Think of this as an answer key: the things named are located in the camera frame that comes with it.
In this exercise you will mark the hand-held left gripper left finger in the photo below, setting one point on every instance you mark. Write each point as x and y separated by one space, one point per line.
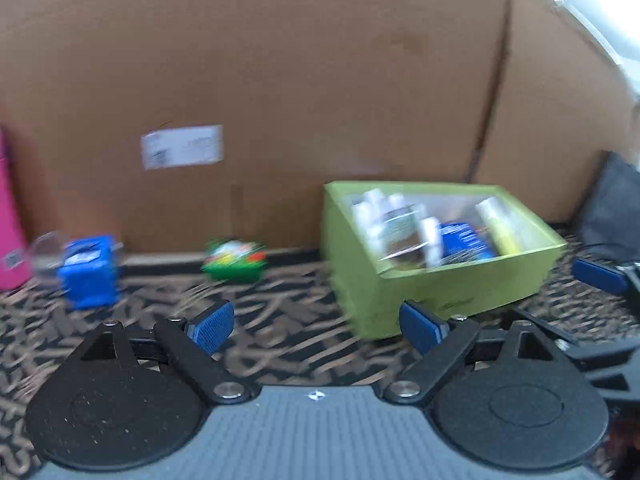
212 325

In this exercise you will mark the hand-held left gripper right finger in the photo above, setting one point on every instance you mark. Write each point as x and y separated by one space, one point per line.
420 327

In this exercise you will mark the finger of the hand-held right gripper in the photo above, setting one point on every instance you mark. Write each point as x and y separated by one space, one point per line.
547 326
600 274

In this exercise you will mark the green box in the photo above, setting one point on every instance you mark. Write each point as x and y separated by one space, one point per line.
450 285

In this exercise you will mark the blue printed packet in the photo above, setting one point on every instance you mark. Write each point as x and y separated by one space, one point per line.
462 242

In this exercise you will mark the green snack packet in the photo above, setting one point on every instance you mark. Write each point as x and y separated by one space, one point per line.
232 265

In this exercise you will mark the dark grey bag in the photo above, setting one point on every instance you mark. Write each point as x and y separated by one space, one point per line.
610 210

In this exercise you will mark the white bottle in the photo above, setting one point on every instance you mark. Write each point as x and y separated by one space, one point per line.
367 215
431 240

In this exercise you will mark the brown label jar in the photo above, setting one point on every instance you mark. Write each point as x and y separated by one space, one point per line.
400 230

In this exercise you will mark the blue tissue pack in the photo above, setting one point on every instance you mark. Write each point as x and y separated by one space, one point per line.
87 280

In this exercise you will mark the clear plastic cup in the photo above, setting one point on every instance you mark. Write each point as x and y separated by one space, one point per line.
47 252

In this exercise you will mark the pink bottle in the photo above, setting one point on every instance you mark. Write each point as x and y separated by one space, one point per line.
10 230

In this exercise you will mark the large cardboard box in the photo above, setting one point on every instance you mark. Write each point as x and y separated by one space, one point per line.
300 85

